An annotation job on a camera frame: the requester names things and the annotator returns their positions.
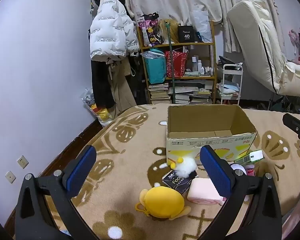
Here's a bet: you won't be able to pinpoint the green carton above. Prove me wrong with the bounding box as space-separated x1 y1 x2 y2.
234 150 264 166

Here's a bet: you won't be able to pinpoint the wide pile of books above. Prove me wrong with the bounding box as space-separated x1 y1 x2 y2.
169 80 213 105

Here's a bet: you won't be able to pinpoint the cream cushion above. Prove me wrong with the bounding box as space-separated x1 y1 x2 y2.
277 61 300 98

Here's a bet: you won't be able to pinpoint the blond wig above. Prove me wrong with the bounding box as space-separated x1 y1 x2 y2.
159 19 180 44

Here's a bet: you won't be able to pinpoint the black hanging garment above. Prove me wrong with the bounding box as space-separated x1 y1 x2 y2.
127 55 150 105

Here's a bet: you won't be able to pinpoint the black tissue pack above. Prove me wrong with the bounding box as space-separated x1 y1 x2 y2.
162 169 199 195

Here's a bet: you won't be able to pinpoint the teal bag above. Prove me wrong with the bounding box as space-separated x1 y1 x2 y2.
143 49 167 84

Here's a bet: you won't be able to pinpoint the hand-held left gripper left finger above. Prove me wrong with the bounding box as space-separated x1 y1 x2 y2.
15 145 98 240

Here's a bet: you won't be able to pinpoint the colourful printed bag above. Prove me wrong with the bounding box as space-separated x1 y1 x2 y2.
138 12 163 47

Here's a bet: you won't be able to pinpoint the small stack of books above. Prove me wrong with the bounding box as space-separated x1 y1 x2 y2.
149 83 170 104

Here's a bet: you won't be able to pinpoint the white puffer jacket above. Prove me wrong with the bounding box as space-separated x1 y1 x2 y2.
89 0 140 62

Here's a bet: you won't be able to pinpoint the white fluffy plush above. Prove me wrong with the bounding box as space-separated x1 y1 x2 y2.
170 156 198 178

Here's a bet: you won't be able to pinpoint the beige patterned blanket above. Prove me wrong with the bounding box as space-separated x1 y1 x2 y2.
40 102 300 240

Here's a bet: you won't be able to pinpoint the black box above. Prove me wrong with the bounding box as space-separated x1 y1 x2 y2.
178 25 196 43

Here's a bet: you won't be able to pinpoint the black hanging coat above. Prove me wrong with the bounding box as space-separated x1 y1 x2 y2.
91 60 115 109

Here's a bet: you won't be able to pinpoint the red patterned bag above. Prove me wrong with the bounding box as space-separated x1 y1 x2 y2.
165 50 188 78

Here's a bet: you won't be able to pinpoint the green pole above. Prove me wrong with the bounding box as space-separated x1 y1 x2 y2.
165 21 177 104

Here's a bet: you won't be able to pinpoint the folded white mattress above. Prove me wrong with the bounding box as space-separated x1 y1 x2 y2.
226 0 288 95

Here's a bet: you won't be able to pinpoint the white rolling cart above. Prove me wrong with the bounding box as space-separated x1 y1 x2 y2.
219 64 243 105

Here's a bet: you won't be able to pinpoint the cardboard box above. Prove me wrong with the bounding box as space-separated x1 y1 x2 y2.
166 104 258 165

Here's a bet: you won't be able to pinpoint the pink desk fan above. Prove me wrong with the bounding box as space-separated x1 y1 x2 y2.
289 29 300 55

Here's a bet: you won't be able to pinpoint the row of small bottles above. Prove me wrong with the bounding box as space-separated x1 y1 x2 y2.
191 56 214 77

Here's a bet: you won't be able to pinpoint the clear plastic bag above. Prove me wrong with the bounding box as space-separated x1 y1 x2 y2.
190 10 213 43

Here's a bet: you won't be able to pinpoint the plastic bag with yellow items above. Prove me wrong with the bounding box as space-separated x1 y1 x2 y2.
81 88 115 127

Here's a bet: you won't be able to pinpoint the yellow dog plush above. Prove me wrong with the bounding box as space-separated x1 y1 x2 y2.
136 183 192 221

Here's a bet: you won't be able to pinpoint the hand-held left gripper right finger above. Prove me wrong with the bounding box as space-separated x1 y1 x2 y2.
199 145 283 240

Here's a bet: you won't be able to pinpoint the folded cloths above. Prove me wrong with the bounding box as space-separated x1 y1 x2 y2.
219 82 240 97

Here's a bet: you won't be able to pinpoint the wooden shelf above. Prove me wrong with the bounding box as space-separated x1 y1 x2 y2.
137 20 217 105

